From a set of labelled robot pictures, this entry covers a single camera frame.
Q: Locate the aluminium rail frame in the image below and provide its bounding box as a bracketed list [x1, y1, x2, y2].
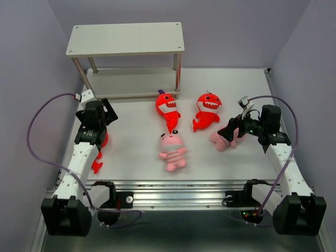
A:
[86, 69, 277, 211]

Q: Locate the pink frog plush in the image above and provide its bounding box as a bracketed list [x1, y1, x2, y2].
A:
[159, 130, 187, 172]
[209, 125, 247, 152]

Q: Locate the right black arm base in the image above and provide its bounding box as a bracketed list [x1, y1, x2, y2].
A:
[222, 179, 271, 207]

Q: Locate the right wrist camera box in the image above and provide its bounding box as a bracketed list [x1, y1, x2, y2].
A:
[238, 96, 254, 112]

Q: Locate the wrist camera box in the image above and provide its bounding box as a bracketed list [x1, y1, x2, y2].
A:
[238, 96, 254, 112]
[74, 89, 97, 109]

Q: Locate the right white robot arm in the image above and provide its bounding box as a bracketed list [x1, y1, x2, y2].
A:
[218, 105, 327, 236]

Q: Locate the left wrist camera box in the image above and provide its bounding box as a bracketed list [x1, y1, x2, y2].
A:
[74, 89, 97, 109]

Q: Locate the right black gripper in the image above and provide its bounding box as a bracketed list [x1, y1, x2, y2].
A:
[216, 108, 265, 142]

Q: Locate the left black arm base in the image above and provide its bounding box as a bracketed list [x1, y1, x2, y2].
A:
[89, 181, 133, 210]

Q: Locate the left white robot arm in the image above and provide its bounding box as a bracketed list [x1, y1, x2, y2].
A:
[41, 98, 118, 237]

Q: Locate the red shark plush purple tag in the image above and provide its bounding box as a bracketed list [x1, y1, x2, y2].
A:
[155, 90, 181, 133]

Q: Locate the white two-tier shelf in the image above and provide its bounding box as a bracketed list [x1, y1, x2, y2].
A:
[66, 22, 185, 99]

